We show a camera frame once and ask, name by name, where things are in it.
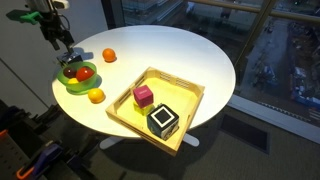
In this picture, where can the dark purple plum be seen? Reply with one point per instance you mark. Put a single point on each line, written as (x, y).
(69, 72)

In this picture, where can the yellow-green cube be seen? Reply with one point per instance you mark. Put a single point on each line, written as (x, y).
(145, 110)

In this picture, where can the dark window frame post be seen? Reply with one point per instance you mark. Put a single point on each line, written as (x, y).
(112, 13)

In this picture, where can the tan window mullion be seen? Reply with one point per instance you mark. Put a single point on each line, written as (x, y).
(256, 30)

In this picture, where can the tan window handrail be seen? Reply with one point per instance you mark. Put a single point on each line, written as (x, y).
(233, 6)

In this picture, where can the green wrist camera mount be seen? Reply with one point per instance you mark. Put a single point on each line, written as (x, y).
(31, 17)

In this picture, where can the red apple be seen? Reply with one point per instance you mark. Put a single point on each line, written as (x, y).
(84, 74)

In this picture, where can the dark floor vent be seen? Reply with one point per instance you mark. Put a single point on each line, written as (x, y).
(245, 133)

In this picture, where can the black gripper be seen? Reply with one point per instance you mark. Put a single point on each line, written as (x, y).
(53, 26)

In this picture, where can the green plastic bowl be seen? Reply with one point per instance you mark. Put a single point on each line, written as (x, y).
(80, 86)

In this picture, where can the yellow-orange citrus fruit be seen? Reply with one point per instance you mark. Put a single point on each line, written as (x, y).
(96, 95)

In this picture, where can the white table base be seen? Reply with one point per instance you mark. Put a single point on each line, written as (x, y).
(110, 142)

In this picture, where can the pink cube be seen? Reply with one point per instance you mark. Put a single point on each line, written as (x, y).
(143, 96)

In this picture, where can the wooden crate tray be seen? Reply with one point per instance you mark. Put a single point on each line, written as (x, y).
(173, 96)

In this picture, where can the orange fruit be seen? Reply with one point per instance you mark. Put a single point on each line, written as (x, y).
(109, 55)

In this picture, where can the small yellow lemon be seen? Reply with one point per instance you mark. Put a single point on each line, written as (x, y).
(73, 81)

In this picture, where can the black white square-print cube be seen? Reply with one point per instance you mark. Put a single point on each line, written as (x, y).
(162, 121)

